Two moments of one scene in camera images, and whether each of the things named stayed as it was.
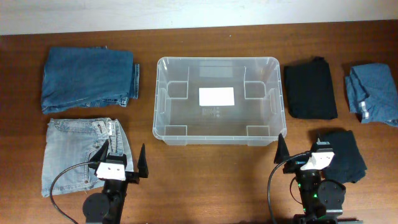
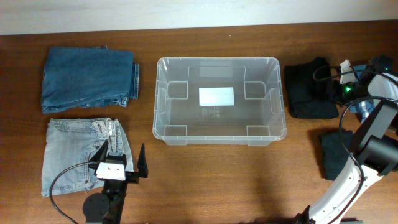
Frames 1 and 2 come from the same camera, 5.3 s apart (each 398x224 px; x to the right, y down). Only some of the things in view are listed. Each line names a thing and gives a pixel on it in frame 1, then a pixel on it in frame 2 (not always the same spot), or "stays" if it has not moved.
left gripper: [132, 177] stays
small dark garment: [347, 165] stays
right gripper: [282, 154] → [337, 93]
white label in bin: [218, 96] stays
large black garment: [310, 91] stays
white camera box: [318, 160] → [345, 68]
